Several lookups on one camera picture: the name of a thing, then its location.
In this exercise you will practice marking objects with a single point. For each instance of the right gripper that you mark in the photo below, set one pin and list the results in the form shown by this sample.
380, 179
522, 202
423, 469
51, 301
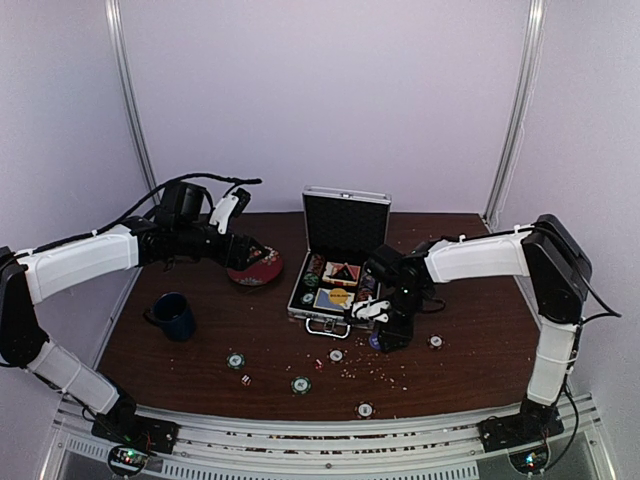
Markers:
400, 337

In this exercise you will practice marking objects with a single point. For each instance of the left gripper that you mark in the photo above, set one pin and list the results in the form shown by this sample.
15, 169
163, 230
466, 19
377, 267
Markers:
225, 258

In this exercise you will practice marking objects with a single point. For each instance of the purple small blind button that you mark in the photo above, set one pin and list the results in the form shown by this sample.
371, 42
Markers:
374, 343

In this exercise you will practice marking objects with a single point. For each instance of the triangular dealer button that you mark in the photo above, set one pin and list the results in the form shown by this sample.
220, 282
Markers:
346, 274

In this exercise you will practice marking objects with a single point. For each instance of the red card deck box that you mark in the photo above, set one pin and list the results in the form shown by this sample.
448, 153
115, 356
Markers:
330, 268

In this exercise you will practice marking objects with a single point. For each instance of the aluminium poker case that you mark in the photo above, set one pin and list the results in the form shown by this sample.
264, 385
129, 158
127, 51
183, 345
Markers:
344, 226

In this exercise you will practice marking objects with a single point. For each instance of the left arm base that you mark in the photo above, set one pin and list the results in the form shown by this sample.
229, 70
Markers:
136, 438

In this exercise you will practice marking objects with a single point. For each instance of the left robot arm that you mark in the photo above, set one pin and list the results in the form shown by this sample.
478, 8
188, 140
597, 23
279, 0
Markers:
52, 300

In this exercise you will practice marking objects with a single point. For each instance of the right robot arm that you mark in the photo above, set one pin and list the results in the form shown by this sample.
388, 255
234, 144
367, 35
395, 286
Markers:
545, 252

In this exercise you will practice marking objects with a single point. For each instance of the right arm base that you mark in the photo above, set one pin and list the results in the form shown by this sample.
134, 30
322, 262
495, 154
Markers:
525, 434

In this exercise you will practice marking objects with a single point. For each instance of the red white chip right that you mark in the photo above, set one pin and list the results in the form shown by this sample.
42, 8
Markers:
435, 342

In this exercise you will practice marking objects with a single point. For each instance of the red white chip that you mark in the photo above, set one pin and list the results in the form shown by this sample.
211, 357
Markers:
435, 342
364, 410

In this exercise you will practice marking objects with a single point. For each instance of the white chip centre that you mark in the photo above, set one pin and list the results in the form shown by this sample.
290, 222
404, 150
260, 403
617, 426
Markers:
336, 355

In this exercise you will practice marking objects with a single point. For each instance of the purple chip stack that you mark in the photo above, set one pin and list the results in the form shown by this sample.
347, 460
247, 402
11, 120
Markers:
368, 288

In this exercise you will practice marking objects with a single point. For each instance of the yellow big blind button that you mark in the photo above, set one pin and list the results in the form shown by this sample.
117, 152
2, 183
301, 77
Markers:
338, 296

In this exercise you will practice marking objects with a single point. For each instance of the red white chip front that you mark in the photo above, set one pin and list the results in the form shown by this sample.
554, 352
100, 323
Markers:
364, 410

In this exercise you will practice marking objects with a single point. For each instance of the dark blue mug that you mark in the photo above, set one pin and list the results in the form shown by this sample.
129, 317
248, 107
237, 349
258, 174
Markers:
172, 314

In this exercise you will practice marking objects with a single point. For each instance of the blue card deck box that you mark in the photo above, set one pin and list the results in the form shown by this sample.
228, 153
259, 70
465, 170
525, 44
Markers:
322, 301

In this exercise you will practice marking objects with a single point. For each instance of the green chip centre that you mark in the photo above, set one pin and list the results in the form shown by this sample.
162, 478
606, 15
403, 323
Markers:
301, 385

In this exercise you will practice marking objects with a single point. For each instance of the green chip stack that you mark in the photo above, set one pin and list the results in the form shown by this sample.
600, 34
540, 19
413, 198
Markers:
310, 282

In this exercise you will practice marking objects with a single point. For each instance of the red floral plate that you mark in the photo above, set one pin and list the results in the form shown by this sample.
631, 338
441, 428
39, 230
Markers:
260, 273

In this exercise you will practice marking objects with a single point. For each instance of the orange black chip stack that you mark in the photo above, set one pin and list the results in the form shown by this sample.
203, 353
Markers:
315, 265

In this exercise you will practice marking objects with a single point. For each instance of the green chip left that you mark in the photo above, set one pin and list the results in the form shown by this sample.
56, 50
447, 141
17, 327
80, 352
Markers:
236, 361

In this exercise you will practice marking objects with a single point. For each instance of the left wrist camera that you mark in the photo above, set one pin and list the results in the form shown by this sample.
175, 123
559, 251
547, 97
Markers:
184, 203

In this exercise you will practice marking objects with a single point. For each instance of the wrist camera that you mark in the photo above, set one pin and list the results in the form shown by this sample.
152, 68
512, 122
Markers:
184, 203
380, 270

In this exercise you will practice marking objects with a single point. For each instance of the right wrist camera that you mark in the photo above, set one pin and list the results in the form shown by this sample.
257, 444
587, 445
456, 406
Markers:
380, 270

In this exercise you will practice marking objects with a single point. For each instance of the left aluminium frame post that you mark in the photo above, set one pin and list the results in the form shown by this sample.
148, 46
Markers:
117, 37

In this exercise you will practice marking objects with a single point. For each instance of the aluminium frame post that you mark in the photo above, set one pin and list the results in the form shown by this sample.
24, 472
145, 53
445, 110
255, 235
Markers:
525, 86
117, 37

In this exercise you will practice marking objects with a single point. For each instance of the aluminium front rail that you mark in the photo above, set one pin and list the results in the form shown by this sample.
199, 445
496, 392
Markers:
444, 446

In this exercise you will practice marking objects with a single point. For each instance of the right aluminium frame post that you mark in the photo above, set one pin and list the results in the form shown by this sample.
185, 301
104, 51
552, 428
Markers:
525, 86

